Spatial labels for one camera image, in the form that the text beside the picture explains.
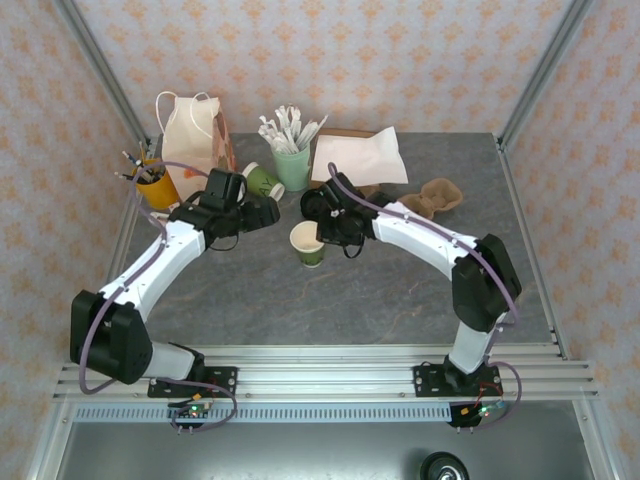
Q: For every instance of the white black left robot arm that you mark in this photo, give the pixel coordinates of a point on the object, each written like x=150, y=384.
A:
x=150, y=270

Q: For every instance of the white paper napkin stack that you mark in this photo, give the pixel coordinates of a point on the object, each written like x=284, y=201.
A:
x=322, y=160

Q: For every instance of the pink white plastic clip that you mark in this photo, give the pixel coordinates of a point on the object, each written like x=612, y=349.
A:
x=157, y=216

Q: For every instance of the aluminium front rail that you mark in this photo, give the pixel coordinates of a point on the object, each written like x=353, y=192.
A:
x=325, y=372

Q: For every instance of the black marker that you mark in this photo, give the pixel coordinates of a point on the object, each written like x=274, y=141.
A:
x=150, y=175

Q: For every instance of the aluminium frame leg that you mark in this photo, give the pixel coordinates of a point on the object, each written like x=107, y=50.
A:
x=597, y=440
x=50, y=445

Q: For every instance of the printed paper takeout bag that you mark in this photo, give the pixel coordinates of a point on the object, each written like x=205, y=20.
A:
x=185, y=135

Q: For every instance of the yellow pen cup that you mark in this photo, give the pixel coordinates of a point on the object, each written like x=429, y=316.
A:
x=155, y=192

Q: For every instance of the aluminium frame post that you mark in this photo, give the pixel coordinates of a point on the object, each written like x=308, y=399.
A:
x=545, y=65
x=101, y=65

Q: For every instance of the brown cardboard napkin box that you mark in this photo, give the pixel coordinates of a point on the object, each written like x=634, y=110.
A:
x=345, y=133

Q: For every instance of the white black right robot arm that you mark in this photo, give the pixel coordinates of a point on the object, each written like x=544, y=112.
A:
x=425, y=240

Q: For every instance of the green paper coffee cup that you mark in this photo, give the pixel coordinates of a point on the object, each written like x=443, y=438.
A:
x=310, y=255

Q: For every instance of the brown pulp cup carrier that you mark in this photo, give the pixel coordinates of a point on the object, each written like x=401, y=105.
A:
x=440, y=197

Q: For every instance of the small led circuit board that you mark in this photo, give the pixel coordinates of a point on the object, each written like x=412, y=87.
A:
x=194, y=411
x=482, y=412

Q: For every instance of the yellow pencil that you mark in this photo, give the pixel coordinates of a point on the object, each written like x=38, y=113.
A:
x=143, y=152

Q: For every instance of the black plastic cup lid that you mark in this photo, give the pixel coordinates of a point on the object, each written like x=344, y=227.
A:
x=311, y=205

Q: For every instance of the paper wrapped straw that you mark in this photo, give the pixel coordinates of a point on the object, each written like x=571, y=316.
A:
x=293, y=120
x=281, y=122
x=267, y=129
x=312, y=131

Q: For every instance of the mint green straw cup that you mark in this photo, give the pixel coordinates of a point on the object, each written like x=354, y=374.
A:
x=292, y=170

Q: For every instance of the green paper cup with lettering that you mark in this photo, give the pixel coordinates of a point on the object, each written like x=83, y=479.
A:
x=260, y=182

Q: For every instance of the grey metal lower shelf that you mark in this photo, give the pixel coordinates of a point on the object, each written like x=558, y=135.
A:
x=250, y=455

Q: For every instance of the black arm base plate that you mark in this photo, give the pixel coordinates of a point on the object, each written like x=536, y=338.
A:
x=427, y=380
x=225, y=380

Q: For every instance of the black caster wheel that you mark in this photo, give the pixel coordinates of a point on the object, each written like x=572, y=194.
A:
x=442, y=467

